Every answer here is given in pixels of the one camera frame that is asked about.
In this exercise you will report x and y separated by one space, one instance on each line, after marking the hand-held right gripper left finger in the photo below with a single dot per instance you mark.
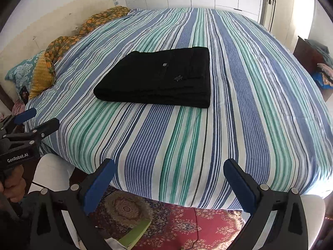
101 182

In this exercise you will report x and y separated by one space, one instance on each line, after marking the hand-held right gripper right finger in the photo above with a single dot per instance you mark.
239 185

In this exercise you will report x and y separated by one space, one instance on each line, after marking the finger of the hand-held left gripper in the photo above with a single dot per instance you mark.
46 127
24 116

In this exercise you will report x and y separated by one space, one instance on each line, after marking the black pants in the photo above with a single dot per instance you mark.
161 78

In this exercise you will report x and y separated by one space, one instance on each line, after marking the person's left hand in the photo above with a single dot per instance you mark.
14 187

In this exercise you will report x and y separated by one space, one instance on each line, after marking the pink cloth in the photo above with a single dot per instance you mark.
18 107

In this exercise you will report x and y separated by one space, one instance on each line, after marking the dark patterned phone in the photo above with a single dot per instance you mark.
24 93

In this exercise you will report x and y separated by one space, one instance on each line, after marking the teal floral pillow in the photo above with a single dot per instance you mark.
20 73

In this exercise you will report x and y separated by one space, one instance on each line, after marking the green book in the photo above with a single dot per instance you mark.
135 233

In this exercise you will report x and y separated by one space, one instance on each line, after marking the orange floral yellow-backed blanket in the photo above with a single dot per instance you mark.
50 52

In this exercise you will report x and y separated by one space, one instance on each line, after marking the striped bed sheet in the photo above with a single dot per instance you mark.
182 140

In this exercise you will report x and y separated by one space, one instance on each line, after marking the red patterned rug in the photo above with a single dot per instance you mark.
177 226

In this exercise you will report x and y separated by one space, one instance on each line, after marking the cream headboard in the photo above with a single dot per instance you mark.
52 20

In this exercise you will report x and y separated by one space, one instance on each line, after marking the blue cloth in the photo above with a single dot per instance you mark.
318 79

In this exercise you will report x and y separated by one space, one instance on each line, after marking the pink floral garment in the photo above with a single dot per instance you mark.
326 73

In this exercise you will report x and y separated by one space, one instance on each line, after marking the grey-green garment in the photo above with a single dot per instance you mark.
316 47

